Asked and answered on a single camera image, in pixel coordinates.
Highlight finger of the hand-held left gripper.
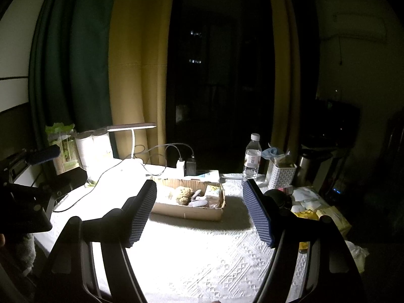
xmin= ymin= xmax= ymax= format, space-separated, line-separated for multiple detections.
xmin=52 ymin=167 xmax=88 ymax=196
xmin=27 ymin=145 xmax=61 ymax=165

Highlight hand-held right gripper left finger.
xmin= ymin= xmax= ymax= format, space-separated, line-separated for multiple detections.
xmin=36 ymin=179 xmax=157 ymax=303

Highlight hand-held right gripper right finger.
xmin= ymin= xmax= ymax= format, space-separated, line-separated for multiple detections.
xmin=241 ymin=179 xmax=363 ymax=303

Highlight cardboard box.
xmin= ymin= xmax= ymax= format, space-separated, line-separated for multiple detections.
xmin=151 ymin=178 xmax=226 ymax=222

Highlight person's left forearm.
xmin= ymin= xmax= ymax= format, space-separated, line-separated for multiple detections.
xmin=9 ymin=232 xmax=37 ymax=275

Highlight black round case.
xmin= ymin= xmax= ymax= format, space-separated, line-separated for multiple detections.
xmin=263 ymin=189 xmax=292 ymax=209

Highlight green potted plant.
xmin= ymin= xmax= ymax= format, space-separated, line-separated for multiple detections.
xmin=45 ymin=122 xmax=79 ymax=174

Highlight white can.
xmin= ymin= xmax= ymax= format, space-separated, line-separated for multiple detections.
xmin=76 ymin=133 xmax=95 ymax=169

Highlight white plastic basket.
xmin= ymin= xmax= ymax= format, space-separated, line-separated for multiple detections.
xmin=266 ymin=161 xmax=297 ymax=188

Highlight white paper rolls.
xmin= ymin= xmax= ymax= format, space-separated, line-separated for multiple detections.
xmin=91 ymin=129 xmax=114 ymax=165

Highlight yellow wet wipes packet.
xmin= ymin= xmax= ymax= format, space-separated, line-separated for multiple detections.
xmin=292 ymin=210 xmax=319 ymax=255

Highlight white tissue packet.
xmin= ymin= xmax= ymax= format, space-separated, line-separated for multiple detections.
xmin=290 ymin=186 xmax=321 ymax=212

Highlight clear water bottle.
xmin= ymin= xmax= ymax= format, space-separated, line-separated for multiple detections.
xmin=242 ymin=133 xmax=262 ymax=179

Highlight packets in basket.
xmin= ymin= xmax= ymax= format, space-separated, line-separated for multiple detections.
xmin=273 ymin=151 xmax=292 ymax=166

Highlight blue face mask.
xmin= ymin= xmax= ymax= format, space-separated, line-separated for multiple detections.
xmin=260 ymin=147 xmax=281 ymax=160

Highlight white patterned tissue pack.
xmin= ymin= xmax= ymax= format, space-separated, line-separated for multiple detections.
xmin=196 ymin=170 xmax=220 ymax=182

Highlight steel thermos flask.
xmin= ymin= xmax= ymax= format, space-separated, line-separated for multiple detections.
xmin=298 ymin=154 xmax=314 ymax=179

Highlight white textured tablecloth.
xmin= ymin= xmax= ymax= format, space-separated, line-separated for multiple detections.
xmin=33 ymin=172 xmax=348 ymax=303

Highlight pale yellow tissue pack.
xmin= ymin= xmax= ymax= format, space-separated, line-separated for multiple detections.
xmin=316 ymin=206 xmax=352 ymax=236

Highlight white desk lamp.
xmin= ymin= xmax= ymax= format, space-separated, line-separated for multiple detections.
xmin=107 ymin=122 xmax=157 ymax=172

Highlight green curtain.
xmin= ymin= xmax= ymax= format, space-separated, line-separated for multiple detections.
xmin=28 ymin=0 xmax=117 ymax=133

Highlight crumpled white plastic bag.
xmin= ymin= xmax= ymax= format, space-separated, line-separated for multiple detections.
xmin=344 ymin=240 xmax=370 ymax=273

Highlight yellow curtain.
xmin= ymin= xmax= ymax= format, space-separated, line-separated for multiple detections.
xmin=265 ymin=0 xmax=304 ymax=165
xmin=107 ymin=0 xmax=177 ymax=168

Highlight white air conditioner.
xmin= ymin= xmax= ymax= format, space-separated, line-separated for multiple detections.
xmin=335 ymin=13 xmax=389 ymax=41

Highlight black cable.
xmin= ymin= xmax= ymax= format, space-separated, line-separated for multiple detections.
xmin=136 ymin=143 xmax=194 ymax=177

